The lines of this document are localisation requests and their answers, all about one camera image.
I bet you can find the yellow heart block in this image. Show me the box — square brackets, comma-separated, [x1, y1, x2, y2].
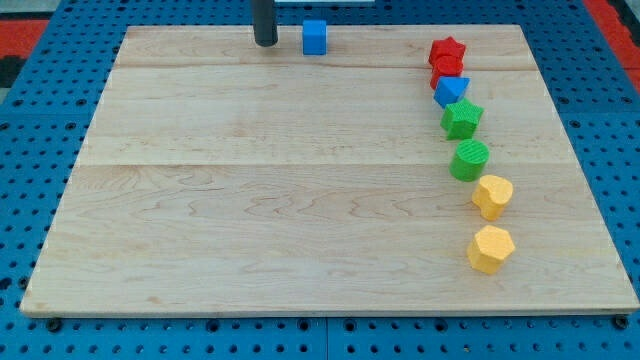
[471, 175, 514, 221]

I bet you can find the blue cube block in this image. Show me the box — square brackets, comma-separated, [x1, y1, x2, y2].
[302, 20, 327, 55]

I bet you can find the yellow hexagon block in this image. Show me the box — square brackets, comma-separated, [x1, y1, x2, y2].
[467, 225, 516, 275]

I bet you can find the red cylinder block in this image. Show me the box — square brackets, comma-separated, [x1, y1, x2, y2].
[430, 55, 464, 90]

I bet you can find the red star block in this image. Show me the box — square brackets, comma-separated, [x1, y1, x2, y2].
[428, 36, 466, 65]

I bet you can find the green cylinder block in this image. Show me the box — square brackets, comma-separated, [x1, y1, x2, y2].
[449, 139, 490, 182]

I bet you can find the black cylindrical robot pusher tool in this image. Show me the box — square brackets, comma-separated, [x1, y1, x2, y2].
[251, 0, 278, 47]

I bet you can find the light wooden board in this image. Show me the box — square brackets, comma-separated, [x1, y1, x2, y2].
[20, 25, 639, 318]

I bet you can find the green star block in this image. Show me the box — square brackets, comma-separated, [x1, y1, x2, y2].
[440, 98, 484, 140]

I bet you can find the blue triangle block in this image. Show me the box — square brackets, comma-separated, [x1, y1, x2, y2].
[434, 76, 470, 108]

